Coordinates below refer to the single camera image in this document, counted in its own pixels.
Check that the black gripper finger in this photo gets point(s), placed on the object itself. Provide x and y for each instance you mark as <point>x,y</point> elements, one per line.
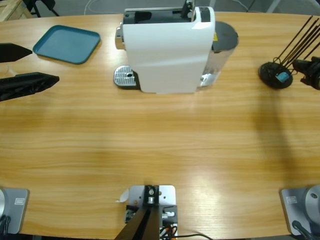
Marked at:
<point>306,67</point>
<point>13,52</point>
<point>27,83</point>
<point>313,82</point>

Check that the blue coffee capsule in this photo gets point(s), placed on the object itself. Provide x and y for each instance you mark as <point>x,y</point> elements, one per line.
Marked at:
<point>283,77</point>

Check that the white capsule coffee machine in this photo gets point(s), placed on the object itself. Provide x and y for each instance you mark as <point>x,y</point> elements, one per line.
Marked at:
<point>165,55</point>

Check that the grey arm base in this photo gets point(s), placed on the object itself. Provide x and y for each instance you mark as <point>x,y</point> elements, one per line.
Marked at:
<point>15,210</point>
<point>300,207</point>

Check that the black capsule holder with rods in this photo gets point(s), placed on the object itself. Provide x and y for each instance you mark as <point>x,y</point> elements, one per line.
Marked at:
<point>270,75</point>

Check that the wooden crate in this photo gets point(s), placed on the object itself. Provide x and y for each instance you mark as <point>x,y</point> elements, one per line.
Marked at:
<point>15,10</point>

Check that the teal plastic tray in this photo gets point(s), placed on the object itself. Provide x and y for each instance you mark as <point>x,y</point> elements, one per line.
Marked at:
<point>67,45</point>

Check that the grey metal pole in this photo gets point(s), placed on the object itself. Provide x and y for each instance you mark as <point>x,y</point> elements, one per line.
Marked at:
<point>273,5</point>

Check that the white paper tab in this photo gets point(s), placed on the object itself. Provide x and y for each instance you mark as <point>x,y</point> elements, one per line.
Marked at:
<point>122,196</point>

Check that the black chair frame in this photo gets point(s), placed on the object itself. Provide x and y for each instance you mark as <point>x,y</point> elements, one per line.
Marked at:
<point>45,7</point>

